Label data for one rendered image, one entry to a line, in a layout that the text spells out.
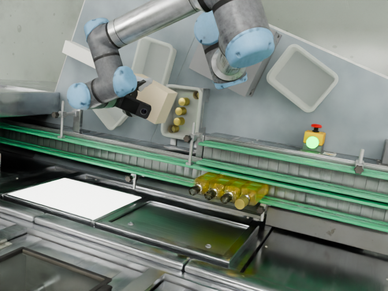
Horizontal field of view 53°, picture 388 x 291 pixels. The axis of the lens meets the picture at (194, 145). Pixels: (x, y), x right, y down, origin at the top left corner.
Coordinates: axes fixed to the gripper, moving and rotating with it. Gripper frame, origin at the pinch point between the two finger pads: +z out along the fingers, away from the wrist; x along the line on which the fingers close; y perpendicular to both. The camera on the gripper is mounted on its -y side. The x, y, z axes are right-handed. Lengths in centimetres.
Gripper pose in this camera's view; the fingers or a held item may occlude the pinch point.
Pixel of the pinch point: (146, 98)
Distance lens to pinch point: 142.3
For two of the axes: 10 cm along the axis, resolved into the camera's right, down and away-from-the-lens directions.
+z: 4.1, -1.2, 9.0
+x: -4.0, 8.7, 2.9
